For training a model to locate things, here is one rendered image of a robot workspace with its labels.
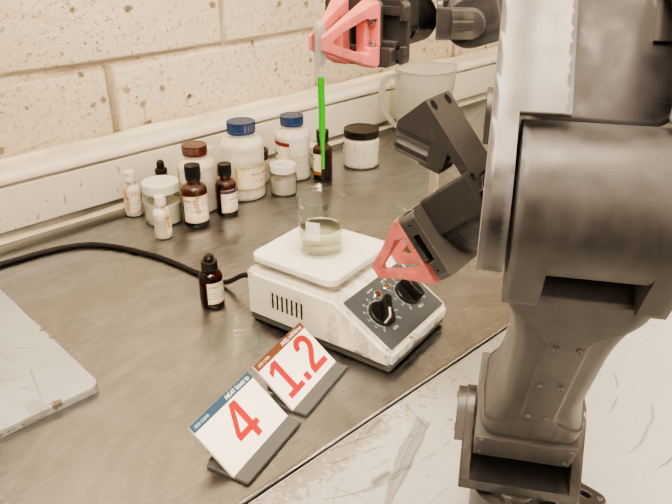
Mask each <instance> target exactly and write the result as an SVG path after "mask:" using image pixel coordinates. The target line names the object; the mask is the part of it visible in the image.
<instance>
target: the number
mask: <svg viewBox="0 0 672 504"><path fill-rule="evenodd" d="M281 414H282V412H281V411H280V410H279V409H278V408H277V406H276V405H275V404H274V403H273V402H272V401H271V400H270V399H269V398H268V397H267V395H266V394H265V393H264V392H263V391H262V390H261V389H260V388H259V387H258V386H257V384H256V383H255V382H254V381H253V380H252V379H251V380H250V381H249V382H248V383H247V384H246V385H245V386H244V387H243V388H242V389H241V390H240V391H239V392H238V393H236V394H235V395H234V396H233V397H232V398H231V399H230V400H229V401H228V402H227V403H226V404H225V405H224V406H223V407H222V408H221V409H220V410H219V411H218V412H217V413H216V414H215V415H214V416H213V417H212V418H211V419H210V420H209V421H208V422H207V423H206V424H205V425H204V426H202V427H201V428H200V429H199V430H198V431H197V432H198V434H199V435H200V436H201V437H202V438H203V439H204V440H205V441H206V442H207V443H208V445H209V446H210V447H211V448H212V449H213V450H214V451H215V452H216V453H217V454H218V456H219V457H220V458H221V459H222V460H223V461H224V462H225V463H226V464H227V466H228V467H229V468H230V469H232V468H233V467H234V466H235V465H236V464H237V463H238V462H239V460H240V459H241V458H242V457H243V456H244V455H245V454H246V453H247V452H248V450H249V449H250V448H251V447H252V446H253V445H254V444H255V443H256V442H257V440H258V439H259V438H260V437H261V436H262V435H263V434H264V433H265V432H266V430H267V429H268V428H269V427H270V426H271V425H272V424H273V423H274V422H275V420H276V419H277V418H278V417H279V416H280V415H281Z"/></svg>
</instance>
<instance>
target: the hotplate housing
mask: <svg viewBox="0 0 672 504"><path fill-rule="evenodd" d="M374 261H375V260H374ZM374 261H373V262H371V263H370V264H368V265H367V266H365V267H364V268H363V269H361V270H360V271H358V272H357V273H355V274H354V275H353V276H351V277H350V278H348V279H347V280H346V281H344V282H343V283H341V284H340V285H338V286H336V287H325V286H322V285H319V284H317V283H314V282H311V281H308V280H305V279H303V278H300V277H297V276H294V275H291V274H289V273H286V272H283V271H280V270H277V269H275V268H272V267H269V266H266V265H263V264H260V263H257V264H255V265H254V266H252V267H250V269H248V270H247V271H248V286H249V301H250V311H252V317H255V318H257V319H259V320H262V321H264V322H267V323H269V324H272V325H274V326H276V327H279V328H281V329H284V330H286V331H289V332H290V331H291V330H292V329H293V328H294V327H295V326H296V325H297V324H298V323H299V322H300V323H301V324H302V325H303V326H304V327H305V329H306V330H307V331H308V332H309V333H310V334H311V335H312V336H313V337H314V339H315V340H316V341H317V342H318V343H319V344H320V345H323V346H325V347H328V348H330V349H332V350H335V351H337V352H340V353H342V354H345V355H347V356H349V357H352V358H354V359H357V360H359V361H362V362H364V363H366V364H369V365H371V366H374V367H376V368H379V369H381V370H383V371H386V372H390V371H391V370H392V369H393V368H394V367H395V366H396V365H397V364H398V363H399V362H401V361H402V360H403V359H404V358H405V357H406V356H407V355H408V354H409V353H410V352H411V351H412V350H413V349H414V348H415V347H416V346H417V345H418V344H419V343H420V342H422V341H423V340H424V339H425V338H426V337H427V336H428V335H429V334H430V333H431V332H432V331H433V330H434V329H435V328H436V327H437V326H438V325H439V324H440V323H441V322H442V321H443V317H444V316H445V314H446V308H445V307H444V303H443V301H442V300H441V299H439V298H438V297H437V296H436V295H435V294H434V293H433V292H432V291H431V290H430V289H429V288H428V287H427V286H425V285H424V284H423V283H422V284H423V285H424V286H425V287H426V288H427V289H428V290H429V291H430V292H431V293H432V294H434V295H435V296H436V297H437V298H438V299H439V300H440V301H441V302H442V303H443V304H442V305H441V306H440V307H439V308H438V309H437V310H436V311H435V312H434V313H432V314H431V315H430V316H429V317H428V318H427V319H426V320H425V321H424V322H423V323H421V324H420V325H419V326H418V327H417V328H416V329H415V330H414V331H413V332H412V333H411V334H409V335H408V336H407V337H406V338H405V339H404V340H403V341H402V342H401V343H400V344H398V345H397V346H396V347H395V348H394V349H393V350H391V349H389V348H388V347H387V346H386V345H385V344H384V343H383V342H382V341H381V340H380V339H379V338H378V337H377V336H376V335H375V334H374V333H373V332H372V331H371V330H370V329H369V328H368V327H367V326H365V325H364V324H363V323H362V322H361V321H360V320H359V319H358V318H357V317H356V316H355V315H354V314H353V313H352V312H351V311H350V310H349V309H348V308H347V307H346V306H345V305H344V304H343V303H344V302H345V301H346V300H347V299H349V298H350V297H351V296H353V295H354V294H355V293H357V292H358V291H359V290H361V289H362V288H364V287H365V286H366V285H368V284H369V283H370V282H372V281H373V280H374V279H376V278H377V277H378V276H377V274H376V273H375V271H374V270H373V268H372V264H373V263H374Z"/></svg>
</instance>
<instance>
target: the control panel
mask: <svg viewBox="0 0 672 504"><path fill-rule="evenodd" d="M398 282H400V279H388V278H379V277H377V278H376V279H374V280H373V281H372V282H370V283H369V284H368V285H366V286H365V287H364V288H362V289H361V290H359V291H358V292H357V293H355V294H354V295H353V296H351V297H350V298H349V299H347V300H346V301H345V302H344V303H343V304H344V305H345V306H346V307H347V308H348V309H349V310H350V311H351V312H352V313H353V314H354V315H355V316H356V317H357V318H358V319H359V320H360V321H361V322H362V323H363V324H364V325H365V326H367V327H368V328H369V329H370V330H371V331H372V332H373V333H374V334H375V335H376V336H377V337H378V338H379V339H380V340H381V341H382V342H383V343H384V344H385V345H386V346H387V347H388V348H389V349H391V350H393V349H394V348H395V347H396V346H397V345H398V344H400V343H401V342H402V341H403V340H404V339H405V338H406V337H407V336H408V335H409V334H411V333H412V332H413V331H414V330H415V329H416V328H417V327H418V326H419V325H420V324H421V323H423V322H424V321H425V320H426V319H427V318H428V317H429V316H430V315H431V314H432V313H434V312H435V311H436V310H437V309H438V308H439V307H440V306H441V305H442V304H443V303H442V302H441V301H440V300H439V299H438V298H437V297H436V296H435V295H434V294H432V293H431V292H430V291H429V290H428V289H427V288H426V287H425V286H424V285H423V284H422V283H420V282H417V283H418V284H419V286H420V287H421V288H422V289H423V290H424V292H425V294H424V295H423V296H422V298H421V299H420V301H419V302H418V303H416V304H409V303H406V302H404V301H403V300H402V299H401V298H400V297H399V296H398V295H397V293H396V290H395V287H396V285H397V283H398ZM385 284H389V285H390V286H391V288H390V289H386V288H385V286H384V285H385ZM376 291H379V292H381V297H378V296H376V295H375V292H376ZM385 294H390V295H391V296H392V305H393V310H394V311H395V314H396V320H395V322H394V323H393V324H392V325H390V326H383V325H380V324H378V323H377V322H375V321H374V320H373V319H372V317H371V316H370V313H369V307H370V305H371V304H372V303H373V302H374V301H380V300H381V299H382V298H383V296H384V295H385Z"/></svg>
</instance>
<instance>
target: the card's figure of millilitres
mask: <svg viewBox="0 0 672 504"><path fill-rule="evenodd" d="M330 360H331V358H330V357H329V356H328V355H327V354H326V353H325V351H324V350H323V349H322V348H321V347H320V346H319V345H318V344H317V343H316V342H315V341H314V339H313V338H312V337H311V336H310V335H309V334H308V333H307V332H306V331H305V330H304V329H302V330H301V331H300V332H299V333H298V334H297V335H296V336H295V337H294V338H293V339H292V340H291V341H290V342H289V343H288V344H287V345H286V346H285V347H284V348H283V349H282V350H281V351H280V352H279V353H278V354H277V355H276V356H275V357H274V358H273V359H272V360H271V361H269V362H268V363H267V364H266V365H265V366H264V367H263V368H262V369H261V372H262V373H263V374H264V375H265V376H266V377H267V378H268V379H269V380H270V381H271V382H272V384H273V385H274V386H275V387H276V388H277V389H278V390H279V391H280V392H281V393H282V395H283V396H284V397H285V398H286V399H287V400H288V401H289V402H290V403H292V402H293V401H294V399H295V398H296V397H297V396H298V395H299V394H300V393H301V392H302V391H303V389H304V388H305V387H306V386H307V385H308V384H309V383H310V382H311V381H312V379H313V378H314V377H315V376H316V375H317V374H318V373H319V372H320V371H321V370H322V368H323V367H324V366H325V365H326V364H327V363H328V362H329V361H330Z"/></svg>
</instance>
